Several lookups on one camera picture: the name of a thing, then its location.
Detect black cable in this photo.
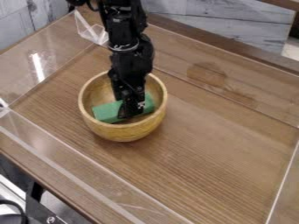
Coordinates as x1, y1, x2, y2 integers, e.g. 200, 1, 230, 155
0, 199, 27, 224

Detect green rectangular block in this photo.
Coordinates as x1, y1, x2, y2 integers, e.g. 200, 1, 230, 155
91, 93, 154, 124

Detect clear acrylic corner bracket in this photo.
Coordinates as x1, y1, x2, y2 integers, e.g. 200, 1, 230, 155
73, 10, 107, 46

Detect black table leg frame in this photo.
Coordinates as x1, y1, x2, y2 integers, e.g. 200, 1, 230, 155
25, 182, 66, 224

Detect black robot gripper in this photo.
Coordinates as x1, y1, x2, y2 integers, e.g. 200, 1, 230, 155
107, 36, 154, 119

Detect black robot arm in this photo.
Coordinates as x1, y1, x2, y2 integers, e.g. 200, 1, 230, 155
65, 0, 154, 119

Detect brown wooden bowl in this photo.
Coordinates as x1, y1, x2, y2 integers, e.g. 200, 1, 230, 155
78, 72, 168, 142

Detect clear acrylic tray walls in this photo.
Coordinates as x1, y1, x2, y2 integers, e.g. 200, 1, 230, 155
0, 10, 299, 224

